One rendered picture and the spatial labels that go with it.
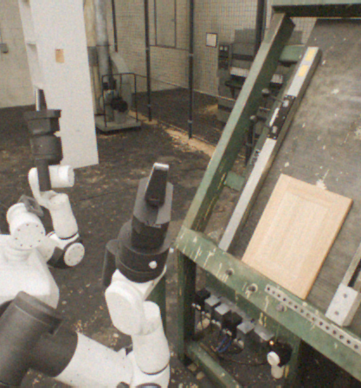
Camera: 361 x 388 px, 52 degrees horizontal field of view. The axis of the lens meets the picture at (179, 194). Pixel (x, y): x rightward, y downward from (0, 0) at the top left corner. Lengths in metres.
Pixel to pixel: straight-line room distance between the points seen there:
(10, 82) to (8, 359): 8.66
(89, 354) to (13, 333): 0.15
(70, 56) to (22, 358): 4.35
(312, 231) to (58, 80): 3.90
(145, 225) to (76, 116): 4.49
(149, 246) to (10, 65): 8.71
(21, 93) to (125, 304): 8.76
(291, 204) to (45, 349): 1.11
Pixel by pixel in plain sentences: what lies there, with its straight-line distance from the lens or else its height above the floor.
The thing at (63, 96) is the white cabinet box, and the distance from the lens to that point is 4.89.
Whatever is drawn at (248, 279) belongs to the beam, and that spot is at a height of 0.87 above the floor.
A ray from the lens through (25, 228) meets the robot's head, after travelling 0.85.
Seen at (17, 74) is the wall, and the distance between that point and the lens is 9.25.
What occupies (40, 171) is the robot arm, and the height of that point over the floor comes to 1.44.
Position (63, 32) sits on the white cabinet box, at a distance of 4.84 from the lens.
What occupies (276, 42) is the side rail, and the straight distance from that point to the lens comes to 1.92.
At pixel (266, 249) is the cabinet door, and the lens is 1.58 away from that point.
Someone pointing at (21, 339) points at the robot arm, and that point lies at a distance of 0.74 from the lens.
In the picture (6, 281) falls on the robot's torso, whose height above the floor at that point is 1.35.
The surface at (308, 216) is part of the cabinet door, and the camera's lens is 1.52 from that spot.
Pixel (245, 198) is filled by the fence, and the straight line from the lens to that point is 1.65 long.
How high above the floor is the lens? 1.84
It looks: 26 degrees down
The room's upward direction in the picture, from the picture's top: straight up
